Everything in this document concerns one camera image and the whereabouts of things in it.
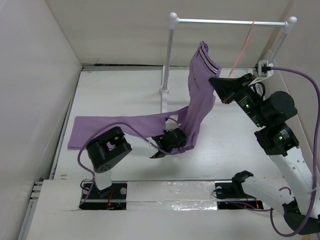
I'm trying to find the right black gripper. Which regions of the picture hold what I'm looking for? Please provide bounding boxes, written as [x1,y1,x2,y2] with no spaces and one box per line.
[210,72,268,128]

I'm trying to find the purple trousers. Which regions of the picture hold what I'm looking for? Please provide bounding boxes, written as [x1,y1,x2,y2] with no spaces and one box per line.
[67,41,221,152]

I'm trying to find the pink wire hanger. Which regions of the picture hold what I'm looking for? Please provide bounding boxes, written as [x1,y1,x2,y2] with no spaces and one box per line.
[228,20,256,78]

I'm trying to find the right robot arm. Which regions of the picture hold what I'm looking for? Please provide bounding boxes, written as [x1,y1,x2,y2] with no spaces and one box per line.
[208,73,320,235]

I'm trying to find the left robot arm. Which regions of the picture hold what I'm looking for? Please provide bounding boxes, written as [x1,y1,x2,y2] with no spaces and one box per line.
[86,126,187,199]

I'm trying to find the white clothes rack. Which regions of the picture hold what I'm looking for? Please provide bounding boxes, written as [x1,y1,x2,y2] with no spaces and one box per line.
[158,12,298,114]

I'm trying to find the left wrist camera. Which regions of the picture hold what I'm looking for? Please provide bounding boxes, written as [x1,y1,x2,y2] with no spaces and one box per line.
[165,115,180,131]

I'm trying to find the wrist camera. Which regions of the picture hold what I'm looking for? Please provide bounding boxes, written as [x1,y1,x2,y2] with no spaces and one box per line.
[255,60,274,79]
[165,115,180,131]

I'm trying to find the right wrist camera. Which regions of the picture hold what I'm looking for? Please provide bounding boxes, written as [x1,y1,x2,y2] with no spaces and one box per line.
[255,60,274,79]

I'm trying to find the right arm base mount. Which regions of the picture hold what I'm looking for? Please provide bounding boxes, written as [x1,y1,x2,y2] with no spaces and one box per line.
[211,170,265,212]

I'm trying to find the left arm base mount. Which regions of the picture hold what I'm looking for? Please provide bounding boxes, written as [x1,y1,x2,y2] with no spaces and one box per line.
[79,179,128,211]

